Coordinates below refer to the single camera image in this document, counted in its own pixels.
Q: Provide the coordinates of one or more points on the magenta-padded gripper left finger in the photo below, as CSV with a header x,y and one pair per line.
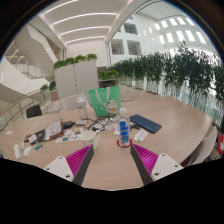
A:
x,y
78,160

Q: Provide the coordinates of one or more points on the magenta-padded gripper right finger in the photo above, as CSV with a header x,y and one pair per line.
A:
x,y
146,160

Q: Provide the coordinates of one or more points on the clear blue-labelled water bottle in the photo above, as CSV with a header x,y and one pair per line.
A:
x,y
124,131

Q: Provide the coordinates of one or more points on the white mug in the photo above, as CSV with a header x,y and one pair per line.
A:
x,y
87,137

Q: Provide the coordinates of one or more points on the small white packet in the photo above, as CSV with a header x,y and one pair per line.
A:
x,y
141,135

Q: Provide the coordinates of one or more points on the colourful sticker sheet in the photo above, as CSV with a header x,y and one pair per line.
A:
x,y
68,136

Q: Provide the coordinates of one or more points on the flat round red coaster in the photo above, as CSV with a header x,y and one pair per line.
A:
x,y
118,144

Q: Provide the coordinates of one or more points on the dark blue keyboard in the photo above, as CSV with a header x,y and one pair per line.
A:
x,y
146,123

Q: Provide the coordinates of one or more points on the small black box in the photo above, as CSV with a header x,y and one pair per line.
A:
x,y
68,124

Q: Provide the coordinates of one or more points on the white charger block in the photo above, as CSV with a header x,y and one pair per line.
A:
x,y
81,122

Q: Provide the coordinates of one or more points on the blue-green marker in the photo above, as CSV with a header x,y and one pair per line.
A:
x,y
38,146

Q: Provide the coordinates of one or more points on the black notebook with white card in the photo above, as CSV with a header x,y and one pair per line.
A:
x,y
36,136

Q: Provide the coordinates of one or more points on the clear shaker bottle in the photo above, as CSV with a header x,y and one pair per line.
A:
x,y
82,108

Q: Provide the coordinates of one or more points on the small dark red case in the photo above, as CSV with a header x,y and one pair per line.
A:
x,y
27,137

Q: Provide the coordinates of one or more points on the small white device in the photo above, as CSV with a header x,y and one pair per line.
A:
x,y
22,146

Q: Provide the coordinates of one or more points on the white power strip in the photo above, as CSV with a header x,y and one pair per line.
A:
x,y
16,151

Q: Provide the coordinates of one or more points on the green tote bag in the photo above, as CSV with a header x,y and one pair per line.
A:
x,y
100,101

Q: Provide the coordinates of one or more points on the black chair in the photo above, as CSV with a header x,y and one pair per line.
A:
x,y
34,111

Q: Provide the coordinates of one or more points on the white paper sheet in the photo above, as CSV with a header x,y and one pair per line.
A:
x,y
9,132

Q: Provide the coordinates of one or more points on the white cabinet topped with plants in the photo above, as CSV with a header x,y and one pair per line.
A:
x,y
75,80

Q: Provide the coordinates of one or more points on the low planter with green plants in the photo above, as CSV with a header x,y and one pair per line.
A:
x,y
108,75

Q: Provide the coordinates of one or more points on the green hedge planter row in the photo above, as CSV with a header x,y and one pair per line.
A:
x,y
180,70

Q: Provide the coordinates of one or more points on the ceiling light strips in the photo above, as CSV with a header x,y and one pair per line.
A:
x,y
83,15

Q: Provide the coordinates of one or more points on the glass balustrade with wooden rail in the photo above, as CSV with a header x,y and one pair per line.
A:
x,y
16,106

